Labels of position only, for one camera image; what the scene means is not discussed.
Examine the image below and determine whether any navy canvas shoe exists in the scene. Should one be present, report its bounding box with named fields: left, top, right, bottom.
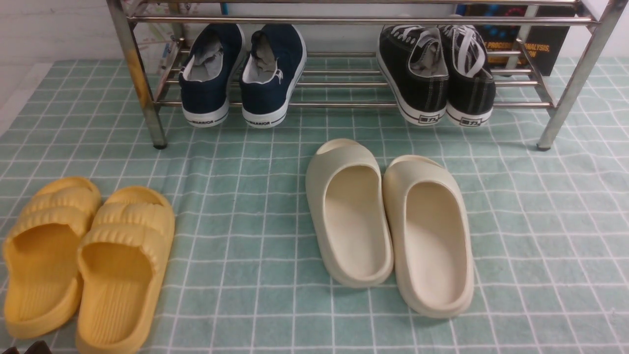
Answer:
left=179, top=23, right=246, bottom=128
left=239, top=23, right=307, bottom=129

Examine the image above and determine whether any left cream slipper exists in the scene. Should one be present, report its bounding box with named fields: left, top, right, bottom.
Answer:
left=305, top=139, right=394, bottom=288

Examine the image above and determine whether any right yellow slipper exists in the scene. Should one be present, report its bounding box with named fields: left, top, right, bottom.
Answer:
left=76, top=186, right=175, bottom=354

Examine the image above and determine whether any cream slipper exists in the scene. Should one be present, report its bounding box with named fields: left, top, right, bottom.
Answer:
left=305, top=139, right=394, bottom=288
left=382, top=155, right=474, bottom=319

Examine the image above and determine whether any yellow slipper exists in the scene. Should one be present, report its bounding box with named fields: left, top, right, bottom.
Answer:
left=76, top=186, right=175, bottom=354
left=2, top=177, right=102, bottom=339

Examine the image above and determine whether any green checked cloth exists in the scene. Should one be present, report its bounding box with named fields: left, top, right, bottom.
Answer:
left=0, top=59, right=628, bottom=354

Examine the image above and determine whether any dark object at corner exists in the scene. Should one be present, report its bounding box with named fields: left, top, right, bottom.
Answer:
left=0, top=341, right=52, bottom=354

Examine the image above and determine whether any right cream slipper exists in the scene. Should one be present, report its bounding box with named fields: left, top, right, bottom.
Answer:
left=382, top=155, right=474, bottom=319

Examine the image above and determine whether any right navy canvas shoe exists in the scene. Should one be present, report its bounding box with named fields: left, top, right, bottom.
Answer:
left=239, top=23, right=307, bottom=129

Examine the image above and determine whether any black book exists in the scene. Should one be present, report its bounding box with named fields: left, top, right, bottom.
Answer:
left=456, top=4, right=575, bottom=76

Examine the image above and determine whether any left navy canvas shoe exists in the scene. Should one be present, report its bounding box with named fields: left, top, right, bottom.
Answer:
left=179, top=23, right=246, bottom=128

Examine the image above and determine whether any map poster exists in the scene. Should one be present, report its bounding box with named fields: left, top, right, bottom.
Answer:
left=133, top=3, right=200, bottom=74

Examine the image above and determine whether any black canvas sneaker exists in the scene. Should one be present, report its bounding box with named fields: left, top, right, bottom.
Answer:
left=438, top=25, right=496, bottom=127
left=376, top=25, right=449, bottom=127

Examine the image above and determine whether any left yellow slipper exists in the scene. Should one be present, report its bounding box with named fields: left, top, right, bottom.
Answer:
left=2, top=177, right=102, bottom=339

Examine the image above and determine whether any metal shoe rack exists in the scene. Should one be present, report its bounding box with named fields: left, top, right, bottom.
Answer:
left=107, top=0, right=628, bottom=151

